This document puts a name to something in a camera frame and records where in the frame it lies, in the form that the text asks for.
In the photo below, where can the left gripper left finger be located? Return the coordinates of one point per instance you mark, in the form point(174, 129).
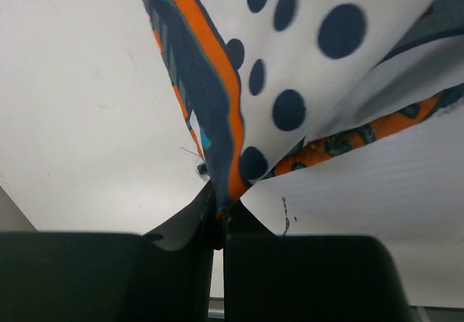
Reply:
point(163, 275)

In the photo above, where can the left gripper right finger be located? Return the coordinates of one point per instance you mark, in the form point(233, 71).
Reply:
point(306, 278)

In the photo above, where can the colourful patterned shorts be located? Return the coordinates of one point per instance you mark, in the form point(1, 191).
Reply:
point(267, 87)

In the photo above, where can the aluminium table edge rail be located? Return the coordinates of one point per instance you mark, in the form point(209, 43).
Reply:
point(216, 309)

